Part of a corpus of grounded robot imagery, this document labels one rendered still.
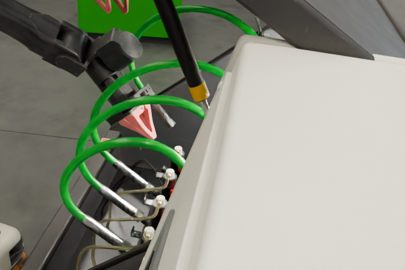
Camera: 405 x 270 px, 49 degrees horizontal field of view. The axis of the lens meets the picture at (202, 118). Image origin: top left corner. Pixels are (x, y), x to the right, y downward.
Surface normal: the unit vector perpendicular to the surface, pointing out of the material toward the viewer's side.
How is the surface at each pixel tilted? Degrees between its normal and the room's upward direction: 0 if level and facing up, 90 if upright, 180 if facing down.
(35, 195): 0
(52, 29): 39
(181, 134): 90
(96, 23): 90
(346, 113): 0
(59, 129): 0
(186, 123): 90
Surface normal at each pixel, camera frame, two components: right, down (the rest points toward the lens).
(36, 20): 0.63, -0.44
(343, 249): 0.11, -0.85
